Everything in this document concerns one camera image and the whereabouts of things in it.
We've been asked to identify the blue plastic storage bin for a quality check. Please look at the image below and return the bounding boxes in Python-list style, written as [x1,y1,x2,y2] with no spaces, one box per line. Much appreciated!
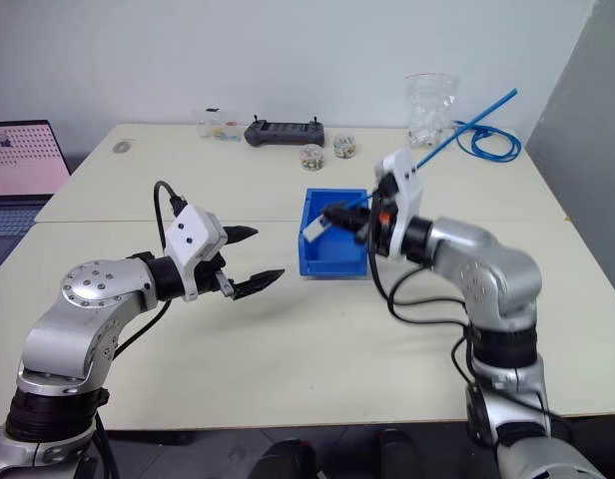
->
[298,187,370,279]

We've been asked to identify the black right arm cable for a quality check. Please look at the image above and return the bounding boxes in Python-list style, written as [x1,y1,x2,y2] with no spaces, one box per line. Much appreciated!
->
[365,234,574,441]

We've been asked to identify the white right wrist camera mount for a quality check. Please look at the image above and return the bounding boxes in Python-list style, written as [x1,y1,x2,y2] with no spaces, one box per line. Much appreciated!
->
[373,147,425,262]

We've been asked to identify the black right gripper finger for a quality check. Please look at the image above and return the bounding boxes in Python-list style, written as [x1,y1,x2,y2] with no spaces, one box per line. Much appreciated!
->
[321,200,372,222]
[335,214,372,239]

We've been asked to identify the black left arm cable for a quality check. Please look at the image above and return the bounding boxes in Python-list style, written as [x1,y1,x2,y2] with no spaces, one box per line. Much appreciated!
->
[112,180,190,361]

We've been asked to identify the clear zip bag white parts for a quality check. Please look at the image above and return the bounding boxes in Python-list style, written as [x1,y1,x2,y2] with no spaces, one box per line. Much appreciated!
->
[404,72,461,149]

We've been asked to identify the small clear jar colourful bits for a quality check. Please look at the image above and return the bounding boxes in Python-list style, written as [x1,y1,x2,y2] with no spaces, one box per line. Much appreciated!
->
[332,133,357,161]
[300,144,325,173]

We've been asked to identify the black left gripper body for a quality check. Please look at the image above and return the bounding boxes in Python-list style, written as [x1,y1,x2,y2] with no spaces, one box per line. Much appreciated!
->
[194,250,237,300]

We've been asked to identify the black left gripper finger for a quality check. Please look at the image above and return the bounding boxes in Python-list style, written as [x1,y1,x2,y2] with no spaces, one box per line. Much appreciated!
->
[222,225,260,247]
[231,267,287,302]

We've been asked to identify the small white rectangular part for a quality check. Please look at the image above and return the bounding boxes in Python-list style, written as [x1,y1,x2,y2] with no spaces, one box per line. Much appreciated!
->
[302,215,334,243]

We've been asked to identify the blue cable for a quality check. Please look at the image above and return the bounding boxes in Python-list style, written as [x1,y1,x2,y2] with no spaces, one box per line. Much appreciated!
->
[344,87,523,212]

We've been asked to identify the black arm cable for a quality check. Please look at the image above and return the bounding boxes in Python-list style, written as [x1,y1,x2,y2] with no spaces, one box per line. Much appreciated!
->
[112,180,190,361]
[365,234,574,441]

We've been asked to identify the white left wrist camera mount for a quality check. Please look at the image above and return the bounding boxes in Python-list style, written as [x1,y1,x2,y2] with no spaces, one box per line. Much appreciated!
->
[164,204,229,303]

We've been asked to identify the open laptop pink screen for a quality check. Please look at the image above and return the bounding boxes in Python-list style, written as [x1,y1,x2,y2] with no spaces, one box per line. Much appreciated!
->
[0,119,72,251]

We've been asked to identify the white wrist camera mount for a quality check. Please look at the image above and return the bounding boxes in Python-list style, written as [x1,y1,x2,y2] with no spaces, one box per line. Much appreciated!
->
[164,204,229,303]
[373,147,425,262]

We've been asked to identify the clear bag of colourful bits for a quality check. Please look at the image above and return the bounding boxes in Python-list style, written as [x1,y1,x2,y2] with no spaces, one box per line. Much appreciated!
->
[191,106,242,142]

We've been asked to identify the black handheld remote controller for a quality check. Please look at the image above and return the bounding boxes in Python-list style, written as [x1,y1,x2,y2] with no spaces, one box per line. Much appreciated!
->
[243,115,326,149]

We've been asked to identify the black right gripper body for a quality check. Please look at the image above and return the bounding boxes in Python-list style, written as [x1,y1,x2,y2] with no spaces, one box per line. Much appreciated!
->
[355,171,404,259]

